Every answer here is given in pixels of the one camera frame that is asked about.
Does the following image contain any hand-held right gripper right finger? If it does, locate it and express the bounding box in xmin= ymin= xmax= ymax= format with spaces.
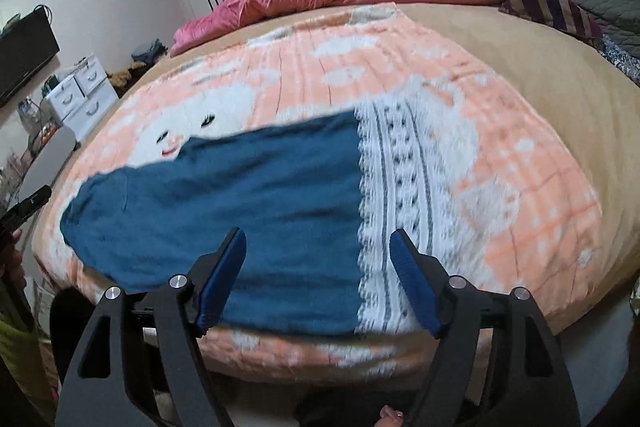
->
xmin=389 ymin=228 xmax=583 ymax=427

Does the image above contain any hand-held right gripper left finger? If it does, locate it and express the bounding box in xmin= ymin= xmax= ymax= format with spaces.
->
xmin=54 ymin=227 xmax=247 ymax=427

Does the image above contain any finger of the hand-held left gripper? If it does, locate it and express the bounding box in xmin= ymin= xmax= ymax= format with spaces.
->
xmin=9 ymin=185 xmax=52 ymax=222

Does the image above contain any blue denim pants lace hem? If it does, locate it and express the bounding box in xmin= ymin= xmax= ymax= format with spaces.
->
xmin=59 ymin=102 xmax=456 ymax=338

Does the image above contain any person's left forearm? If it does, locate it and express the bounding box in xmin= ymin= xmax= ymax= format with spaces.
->
xmin=0 ymin=299 xmax=57 ymax=425

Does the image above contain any person's left hand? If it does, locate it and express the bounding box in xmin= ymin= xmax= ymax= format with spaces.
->
xmin=0 ymin=229 xmax=27 ymax=293

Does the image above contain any white drawer unit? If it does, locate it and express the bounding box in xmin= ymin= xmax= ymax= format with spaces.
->
xmin=40 ymin=54 xmax=120 ymax=142

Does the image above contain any black television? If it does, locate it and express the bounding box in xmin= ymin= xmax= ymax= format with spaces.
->
xmin=0 ymin=6 xmax=61 ymax=105

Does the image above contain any brown plush toy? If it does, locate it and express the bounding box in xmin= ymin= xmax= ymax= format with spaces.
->
xmin=107 ymin=62 xmax=148 ymax=98

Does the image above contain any peach and white printed blanket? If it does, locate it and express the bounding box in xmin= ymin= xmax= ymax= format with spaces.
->
xmin=32 ymin=4 xmax=606 ymax=383

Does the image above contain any pile of folded clothes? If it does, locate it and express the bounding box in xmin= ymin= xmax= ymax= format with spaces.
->
xmin=131 ymin=39 xmax=168 ymax=64

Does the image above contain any bed with tan sheet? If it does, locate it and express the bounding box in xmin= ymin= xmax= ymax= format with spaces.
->
xmin=30 ymin=1 xmax=640 ymax=388

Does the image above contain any blue floral cloth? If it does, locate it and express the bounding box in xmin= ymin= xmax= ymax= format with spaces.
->
xmin=600 ymin=34 xmax=640 ymax=85

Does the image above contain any striped dark pillow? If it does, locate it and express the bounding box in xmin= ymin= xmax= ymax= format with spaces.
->
xmin=500 ymin=0 xmax=606 ymax=50

